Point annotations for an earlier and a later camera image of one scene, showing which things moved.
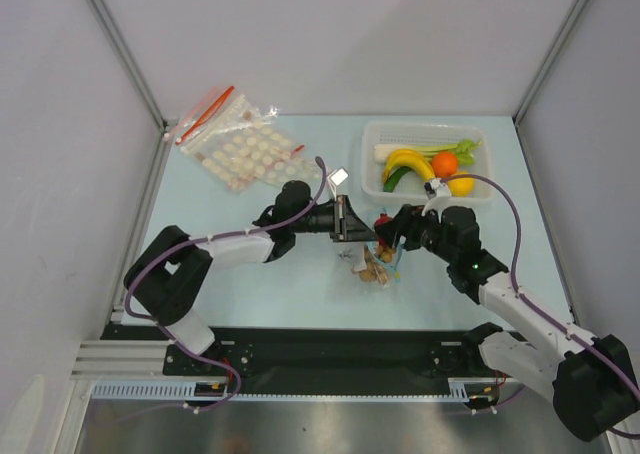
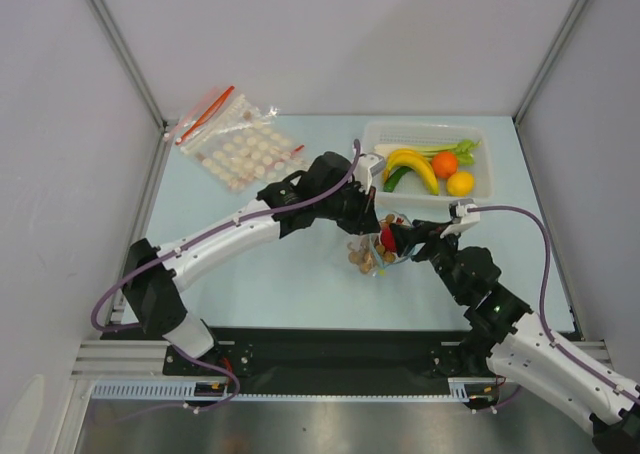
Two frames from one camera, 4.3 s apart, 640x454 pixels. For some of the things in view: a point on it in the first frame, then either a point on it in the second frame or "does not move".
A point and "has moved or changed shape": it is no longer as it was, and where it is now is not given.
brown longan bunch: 375,271 → 363,259
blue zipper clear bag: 380,264 has moved or changed shape
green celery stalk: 462,150 does not move
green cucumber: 393,179 does not move
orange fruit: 444,164 does not move
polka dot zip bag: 258,156 does not move
